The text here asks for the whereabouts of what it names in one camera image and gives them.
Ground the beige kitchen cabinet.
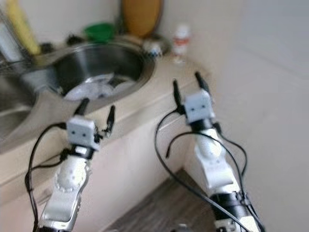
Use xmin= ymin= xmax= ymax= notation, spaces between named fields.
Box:
xmin=0 ymin=77 xmax=208 ymax=232

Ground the white floral plate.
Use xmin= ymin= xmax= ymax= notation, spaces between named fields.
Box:
xmin=63 ymin=75 xmax=136 ymax=101

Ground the double stainless steel sink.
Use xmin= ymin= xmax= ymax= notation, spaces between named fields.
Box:
xmin=0 ymin=41 xmax=157 ymax=141

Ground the shiny steel bowl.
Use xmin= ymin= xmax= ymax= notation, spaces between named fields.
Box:
xmin=142 ymin=40 xmax=167 ymax=58

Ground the black sink plug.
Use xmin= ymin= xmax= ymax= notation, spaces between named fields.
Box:
xmin=65 ymin=33 xmax=84 ymax=46

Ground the green plastic bowl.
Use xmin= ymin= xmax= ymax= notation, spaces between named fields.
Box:
xmin=84 ymin=23 xmax=115 ymax=43

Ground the round wooden cutting board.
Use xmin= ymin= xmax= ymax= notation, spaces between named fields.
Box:
xmin=121 ymin=0 xmax=164 ymax=39

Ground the plain white bottle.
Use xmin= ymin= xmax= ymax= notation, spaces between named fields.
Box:
xmin=0 ymin=27 xmax=25 ymax=63

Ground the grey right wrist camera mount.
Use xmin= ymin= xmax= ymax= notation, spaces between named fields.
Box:
xmin=183 ymin=89 xmax=216 ymax=124

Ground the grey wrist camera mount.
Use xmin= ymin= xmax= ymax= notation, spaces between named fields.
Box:
xmin=183 ymin=89 xmax=216 ymax=124
xmin=66 ymin=116 xmax=98 ymax=148

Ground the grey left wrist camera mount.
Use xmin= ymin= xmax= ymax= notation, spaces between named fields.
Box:
xmin=66 ymin=116 xmax=98 ymax=148

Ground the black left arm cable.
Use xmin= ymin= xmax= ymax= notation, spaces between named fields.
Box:
xmin=24 ymin=123 xmax=68 ymax=232

